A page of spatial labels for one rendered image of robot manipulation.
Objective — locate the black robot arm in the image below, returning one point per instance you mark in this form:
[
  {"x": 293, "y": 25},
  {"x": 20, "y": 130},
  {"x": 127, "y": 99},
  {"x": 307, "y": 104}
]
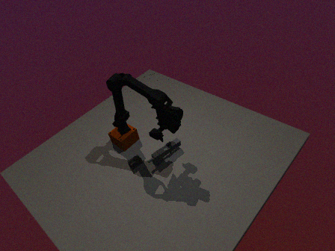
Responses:
[{"x": 155, "y": 97}]

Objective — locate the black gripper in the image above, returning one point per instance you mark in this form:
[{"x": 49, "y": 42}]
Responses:
[{"x": 157, "y": 133}]

